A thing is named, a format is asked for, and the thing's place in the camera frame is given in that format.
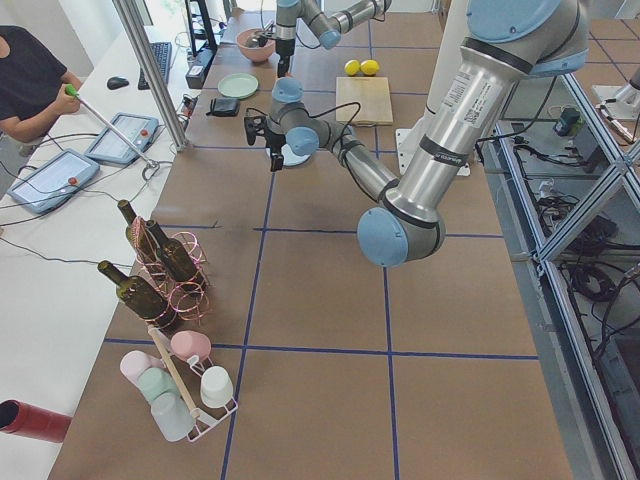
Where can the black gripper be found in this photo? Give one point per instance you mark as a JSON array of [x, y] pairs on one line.
[[274, 141], [284, 48]]

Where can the light blue plate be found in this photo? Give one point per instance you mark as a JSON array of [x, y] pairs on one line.
[[291, 159]]

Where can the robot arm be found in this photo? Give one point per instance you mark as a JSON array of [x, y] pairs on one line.
[[503, 42], [328, 29]]

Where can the light green plate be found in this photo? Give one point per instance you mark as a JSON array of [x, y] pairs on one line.
[[238, 85]]

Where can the pink bowl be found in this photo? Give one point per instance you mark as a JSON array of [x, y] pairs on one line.
[[255, 55]]

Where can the metal scoop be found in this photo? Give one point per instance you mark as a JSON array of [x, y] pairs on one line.
[[260, 37]]

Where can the lower yellow lemon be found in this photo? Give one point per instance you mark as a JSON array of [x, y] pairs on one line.
[[352, 67]]

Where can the yellow lemon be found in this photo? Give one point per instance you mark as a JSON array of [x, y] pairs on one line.
[[369, 67], [352, 67]]

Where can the folded grey cloth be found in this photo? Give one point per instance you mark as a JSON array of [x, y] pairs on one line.
[[223, 107]]

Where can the upper yellow lemon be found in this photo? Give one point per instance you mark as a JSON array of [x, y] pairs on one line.
[[369, 67]]

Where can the bamboo cutting board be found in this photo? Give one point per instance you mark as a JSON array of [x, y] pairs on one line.
[[364, 100]]

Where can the black keyboard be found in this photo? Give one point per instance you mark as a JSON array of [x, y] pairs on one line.
[[162, 53]]

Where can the dark wine bottle upper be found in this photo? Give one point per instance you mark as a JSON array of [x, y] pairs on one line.
[[174, 256]]

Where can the dark wine bottle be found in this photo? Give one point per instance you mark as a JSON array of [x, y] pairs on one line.
[[174, 256], [139, 296], [137, 234]]

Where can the black computer mouse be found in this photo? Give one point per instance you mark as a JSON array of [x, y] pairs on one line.
[[116, 82]]

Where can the dark wine bottle lower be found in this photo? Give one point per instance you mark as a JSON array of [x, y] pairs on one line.
[[139, 296]]

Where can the pink cup on rack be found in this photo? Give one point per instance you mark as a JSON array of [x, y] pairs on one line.
[[188, 343]]

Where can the near teach pendant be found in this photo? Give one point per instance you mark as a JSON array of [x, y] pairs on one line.
[[52, 184]]

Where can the white cup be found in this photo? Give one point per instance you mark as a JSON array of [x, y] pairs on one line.
[[216, 388]]

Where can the pale pink cup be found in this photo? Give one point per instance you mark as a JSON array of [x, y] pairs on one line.
[[134, 363]]

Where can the person in black shirt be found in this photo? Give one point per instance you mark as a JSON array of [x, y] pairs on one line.
[[33, 86]]

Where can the pale green cup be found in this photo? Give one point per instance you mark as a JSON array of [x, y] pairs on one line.
[[154, 382]]

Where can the pale blue cup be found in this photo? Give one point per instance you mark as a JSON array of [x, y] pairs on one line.
[[172, 416]]

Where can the red cylinder bottle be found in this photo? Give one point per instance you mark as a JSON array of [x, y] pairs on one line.
[[26, 420]]

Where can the copper wire bottle rack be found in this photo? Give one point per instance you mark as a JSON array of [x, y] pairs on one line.
[[189, 297]]

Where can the aluminium frame post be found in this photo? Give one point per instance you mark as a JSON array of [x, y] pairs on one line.
[[133, 25]]

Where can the white wire cup rack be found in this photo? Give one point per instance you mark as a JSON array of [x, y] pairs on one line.
[[206, 418]]

